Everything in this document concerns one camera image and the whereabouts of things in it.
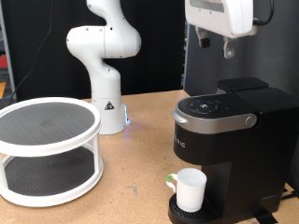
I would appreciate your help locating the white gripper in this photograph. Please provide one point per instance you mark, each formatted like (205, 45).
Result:
(224, 15)

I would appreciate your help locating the black Keurig coffee machine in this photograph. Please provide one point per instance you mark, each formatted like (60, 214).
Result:
(243, 149)

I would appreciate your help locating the white mug with green mark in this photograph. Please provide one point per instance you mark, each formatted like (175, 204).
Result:
(190, 191)

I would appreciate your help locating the white two tier turntable rack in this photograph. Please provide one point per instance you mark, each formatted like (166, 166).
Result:
(46, 146)

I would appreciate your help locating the red background object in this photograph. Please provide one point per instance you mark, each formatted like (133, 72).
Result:
(2, 61)

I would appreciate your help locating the orange background object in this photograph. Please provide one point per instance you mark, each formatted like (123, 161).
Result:
(2, 89)

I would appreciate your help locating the grey metal frame post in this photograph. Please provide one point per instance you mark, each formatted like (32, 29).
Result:
(7, 56)

